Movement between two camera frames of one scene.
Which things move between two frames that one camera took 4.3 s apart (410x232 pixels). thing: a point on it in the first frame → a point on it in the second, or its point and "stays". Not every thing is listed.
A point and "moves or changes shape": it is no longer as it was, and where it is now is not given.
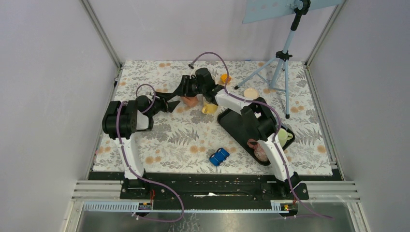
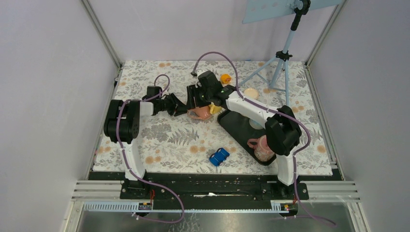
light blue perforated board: (256, 10) stays
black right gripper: (185, 81) → (192, 91)
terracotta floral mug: (190, 101) moves or changes shape
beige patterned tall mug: (251, 93) stays
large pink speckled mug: (258, 150) stays
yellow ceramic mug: (210, 109) moves or changes shape
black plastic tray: (231, 121) stays
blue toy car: (217, 158) stays
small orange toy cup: (224, 78) stays
